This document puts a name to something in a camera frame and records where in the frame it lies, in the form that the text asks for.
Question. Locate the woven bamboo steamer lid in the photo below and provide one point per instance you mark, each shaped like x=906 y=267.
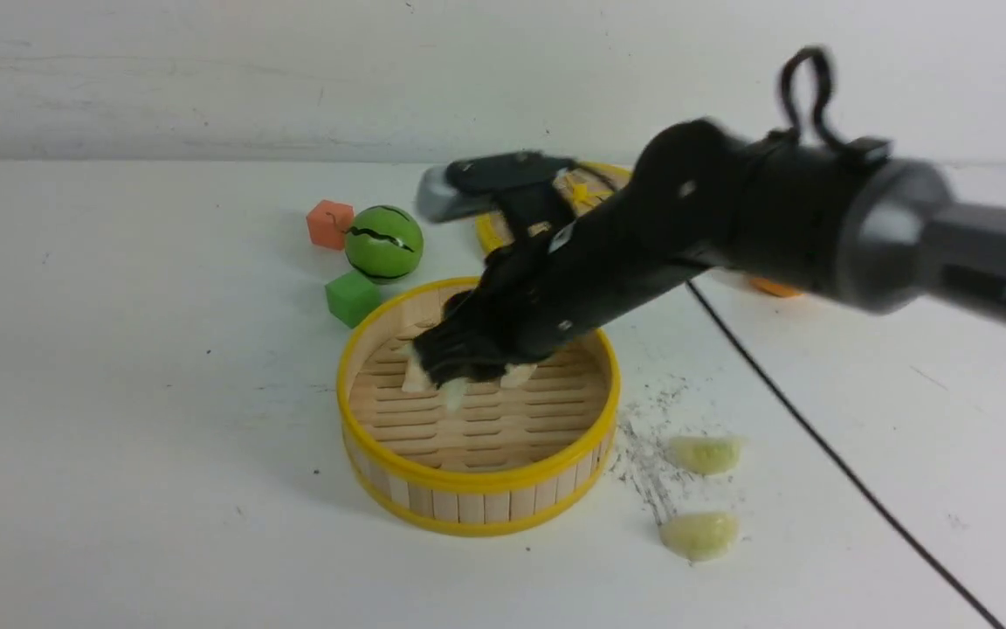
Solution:
x=582 y=188

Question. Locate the orange yellow toy pear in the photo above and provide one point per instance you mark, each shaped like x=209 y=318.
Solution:
x=774 y=289

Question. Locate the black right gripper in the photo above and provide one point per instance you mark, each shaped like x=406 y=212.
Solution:
x=538 y=295

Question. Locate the white dumpling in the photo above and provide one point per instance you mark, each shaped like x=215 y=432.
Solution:
x=453 y=393
x=415 y=378
x=516 y=374

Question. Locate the pale green dumpling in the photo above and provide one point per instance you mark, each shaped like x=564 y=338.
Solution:
x=702 y=536
x=704 y=455

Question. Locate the green toy watermelon ball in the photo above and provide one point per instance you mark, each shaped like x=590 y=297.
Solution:
x=384 y=243

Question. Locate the green foam cube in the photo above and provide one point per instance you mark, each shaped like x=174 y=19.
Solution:
x=352 y=297

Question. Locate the orange foam cube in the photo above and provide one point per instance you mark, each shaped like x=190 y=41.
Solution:
x=328 y=224

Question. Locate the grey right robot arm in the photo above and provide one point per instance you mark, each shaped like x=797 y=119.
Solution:
x=846 y=223

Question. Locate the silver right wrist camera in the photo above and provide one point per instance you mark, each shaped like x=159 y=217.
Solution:
x=466 y=188

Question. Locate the yellow rimmed bamboo steamer tray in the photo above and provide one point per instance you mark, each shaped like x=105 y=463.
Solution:
x=504 y=461

